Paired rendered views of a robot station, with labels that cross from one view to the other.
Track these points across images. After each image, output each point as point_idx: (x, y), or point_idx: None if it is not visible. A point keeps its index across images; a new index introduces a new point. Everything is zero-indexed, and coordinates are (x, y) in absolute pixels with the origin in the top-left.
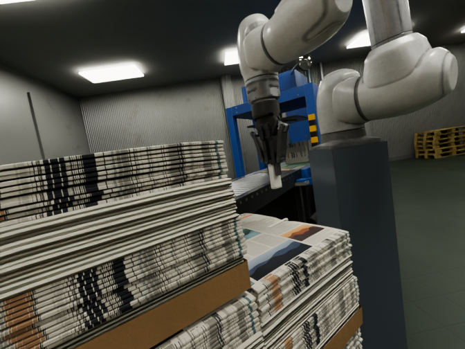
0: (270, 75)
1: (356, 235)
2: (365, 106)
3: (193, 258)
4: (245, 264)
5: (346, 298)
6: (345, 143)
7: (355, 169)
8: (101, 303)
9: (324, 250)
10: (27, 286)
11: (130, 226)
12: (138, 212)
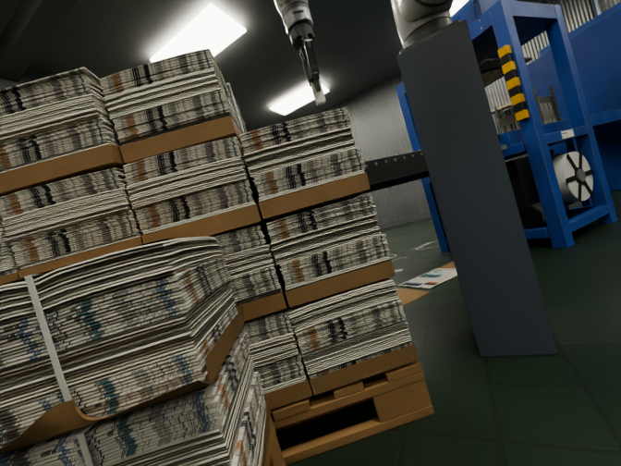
0: (292, 4)
1: (440, 144)
2: None
3: (194, 110)
4: (228, 117)
5: (340, 160)
6: (414, 44)
7: (427, 68)
8: (154, 123)
9: (310, 119)
10: (130, 112)
11: (163, 92)
12: (165, 87)
